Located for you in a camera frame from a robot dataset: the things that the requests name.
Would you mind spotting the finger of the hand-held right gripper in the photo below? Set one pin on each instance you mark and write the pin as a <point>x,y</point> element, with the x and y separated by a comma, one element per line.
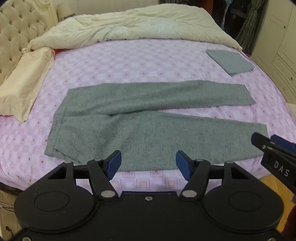
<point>285,146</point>
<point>262,141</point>

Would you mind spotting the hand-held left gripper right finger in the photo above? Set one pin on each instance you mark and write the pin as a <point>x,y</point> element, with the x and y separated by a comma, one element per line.
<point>182,165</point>

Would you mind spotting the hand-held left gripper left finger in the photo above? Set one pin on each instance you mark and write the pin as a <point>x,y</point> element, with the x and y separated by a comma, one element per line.
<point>114,165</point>

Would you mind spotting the grey pants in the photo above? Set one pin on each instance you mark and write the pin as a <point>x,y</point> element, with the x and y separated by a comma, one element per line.
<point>138,129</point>

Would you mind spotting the folded grey cloth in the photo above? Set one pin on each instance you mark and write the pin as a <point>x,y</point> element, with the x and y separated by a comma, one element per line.
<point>229,61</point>

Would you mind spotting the cream wardrobe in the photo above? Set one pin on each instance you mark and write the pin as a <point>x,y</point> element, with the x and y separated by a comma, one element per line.
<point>277,46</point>

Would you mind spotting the purple checked bed sheet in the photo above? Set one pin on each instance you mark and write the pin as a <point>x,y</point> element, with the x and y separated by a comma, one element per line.
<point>138,64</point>

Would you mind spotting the green curtain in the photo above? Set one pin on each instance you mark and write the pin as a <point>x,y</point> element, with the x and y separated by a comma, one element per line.
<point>252,23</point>

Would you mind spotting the beige satin pillow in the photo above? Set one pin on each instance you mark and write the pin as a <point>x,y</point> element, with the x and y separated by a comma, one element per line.
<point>25,81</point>

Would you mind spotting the red cloth item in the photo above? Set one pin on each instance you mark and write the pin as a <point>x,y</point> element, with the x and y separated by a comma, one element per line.
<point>56,51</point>

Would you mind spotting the cream duvet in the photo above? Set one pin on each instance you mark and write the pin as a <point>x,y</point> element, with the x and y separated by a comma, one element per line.
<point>138,25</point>

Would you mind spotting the cream tufted headboard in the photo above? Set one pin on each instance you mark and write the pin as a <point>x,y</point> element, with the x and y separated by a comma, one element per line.
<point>18,27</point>

